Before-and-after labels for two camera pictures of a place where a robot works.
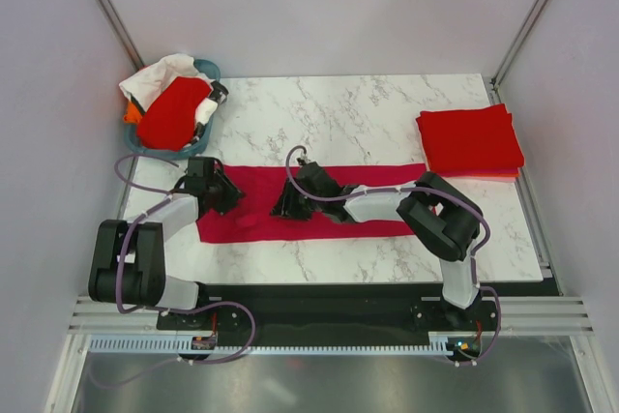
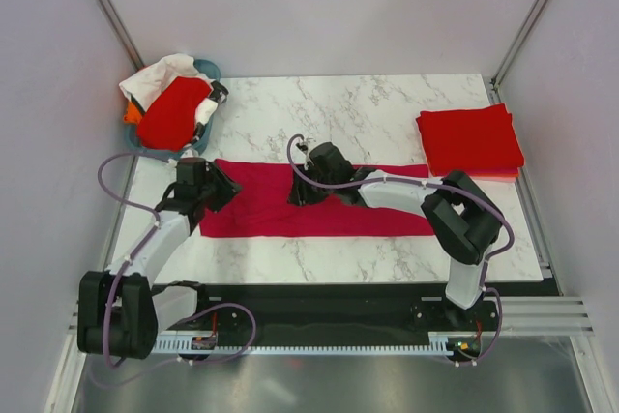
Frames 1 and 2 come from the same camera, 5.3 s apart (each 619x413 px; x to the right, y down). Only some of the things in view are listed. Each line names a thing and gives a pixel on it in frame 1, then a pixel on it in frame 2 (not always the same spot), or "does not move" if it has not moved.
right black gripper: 286,204 -> 300,192
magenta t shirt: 250,217 does not move
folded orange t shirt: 481,175 does not move
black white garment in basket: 208,107 does not move
